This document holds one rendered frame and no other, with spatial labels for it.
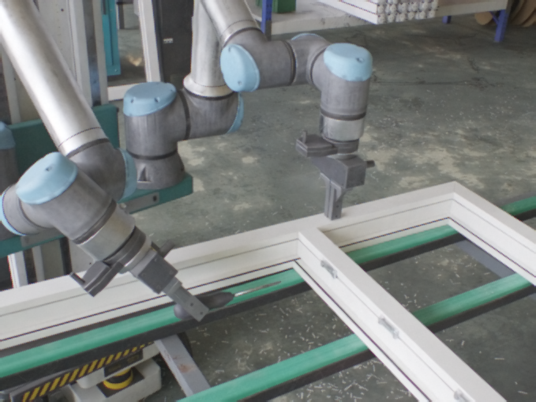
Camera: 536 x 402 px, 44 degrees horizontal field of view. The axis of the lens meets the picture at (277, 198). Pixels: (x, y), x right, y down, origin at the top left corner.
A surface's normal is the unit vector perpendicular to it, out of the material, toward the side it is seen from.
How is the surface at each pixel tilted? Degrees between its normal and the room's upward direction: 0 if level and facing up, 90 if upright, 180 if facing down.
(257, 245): 90
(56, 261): 90
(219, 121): 99
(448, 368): 0
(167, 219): 0
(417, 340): 0
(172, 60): 90
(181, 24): 90
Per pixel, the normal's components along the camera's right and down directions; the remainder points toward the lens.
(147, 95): -0.03, -0.86
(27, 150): 0.65, 0.40
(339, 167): -0.88, 0.19
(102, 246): 0.09, 0.47
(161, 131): 0.46, 0.46
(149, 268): 0.47, 0.11
